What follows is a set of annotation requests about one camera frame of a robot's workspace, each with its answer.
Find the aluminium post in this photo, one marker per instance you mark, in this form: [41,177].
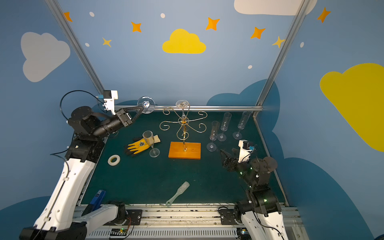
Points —
[64,24]
[290,37]

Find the brown round disc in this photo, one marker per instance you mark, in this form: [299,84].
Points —
[269,164]

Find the right aluminium post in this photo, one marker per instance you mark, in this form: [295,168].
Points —
[290,37]

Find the clear glass top back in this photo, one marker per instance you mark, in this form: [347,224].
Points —
[184,105]

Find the white tape roll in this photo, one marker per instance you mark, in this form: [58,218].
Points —
[114,160]

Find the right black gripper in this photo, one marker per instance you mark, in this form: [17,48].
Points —
[229,162]

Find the back horizontal aluminium bar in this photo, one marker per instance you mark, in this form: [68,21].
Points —
[205,108]

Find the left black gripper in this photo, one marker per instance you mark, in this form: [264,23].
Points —
[126,118]

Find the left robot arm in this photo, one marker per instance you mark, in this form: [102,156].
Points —
[56,222]

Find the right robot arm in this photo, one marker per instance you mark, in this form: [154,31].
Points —
[261,213]

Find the gold wire glass rack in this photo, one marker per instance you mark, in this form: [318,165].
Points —
[184,122]

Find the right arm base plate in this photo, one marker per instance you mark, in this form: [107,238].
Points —
[229,216]

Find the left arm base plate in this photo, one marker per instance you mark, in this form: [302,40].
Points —
[131,217]

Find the clear glass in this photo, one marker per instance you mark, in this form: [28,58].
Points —
[211,147]
[150,140]
[184,105]
[224,126]
[241,125]
[147,103]

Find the orange wooden rack base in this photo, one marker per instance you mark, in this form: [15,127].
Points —
[185,151]

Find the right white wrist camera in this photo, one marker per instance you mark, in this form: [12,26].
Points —
[246,150]

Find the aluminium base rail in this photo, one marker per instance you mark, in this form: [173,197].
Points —
[179,221]

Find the yellow work glove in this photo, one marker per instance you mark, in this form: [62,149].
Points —
[138,146]

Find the left aluminium post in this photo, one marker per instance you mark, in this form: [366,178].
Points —
[64,24]

